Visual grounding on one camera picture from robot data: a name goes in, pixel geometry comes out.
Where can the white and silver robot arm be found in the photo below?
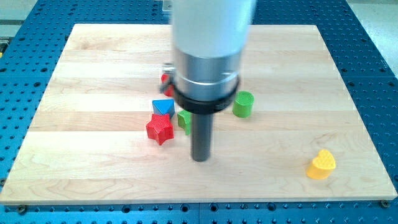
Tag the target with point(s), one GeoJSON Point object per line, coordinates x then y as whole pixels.
{"type": "Point", "coordinates": [208, 37]}

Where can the red block behind arm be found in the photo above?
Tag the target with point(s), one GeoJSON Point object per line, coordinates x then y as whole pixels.
{"type": "Point", "coordinates": [167, 86]}

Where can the wooden board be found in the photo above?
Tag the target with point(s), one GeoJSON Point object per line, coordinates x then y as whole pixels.
{"type": "Point", "coordinates": [87, 143]}

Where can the yellow heart block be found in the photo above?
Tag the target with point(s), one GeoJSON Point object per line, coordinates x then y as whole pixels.
{"type": "Point", "coordinates": [321, 166]}

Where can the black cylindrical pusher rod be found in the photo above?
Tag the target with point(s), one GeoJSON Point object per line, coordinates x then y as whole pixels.
{"type": "Point", "coordinates": [201, 131]}

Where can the green block behind rod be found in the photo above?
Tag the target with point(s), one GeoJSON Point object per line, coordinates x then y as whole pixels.
{"type": "Point", "coordinates": [184, 121]}

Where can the blue triangle block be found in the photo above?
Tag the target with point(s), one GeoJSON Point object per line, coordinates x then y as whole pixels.
{"type": "Point", "coordinates": [163, 107]}

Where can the red star block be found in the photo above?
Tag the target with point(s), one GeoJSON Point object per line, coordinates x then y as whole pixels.
{"type": "Point", "coordinates": [160, 128]}

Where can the green cylinder block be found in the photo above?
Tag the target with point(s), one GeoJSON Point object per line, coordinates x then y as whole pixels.
{"type": "Point", "coordinates": [243, 103]}

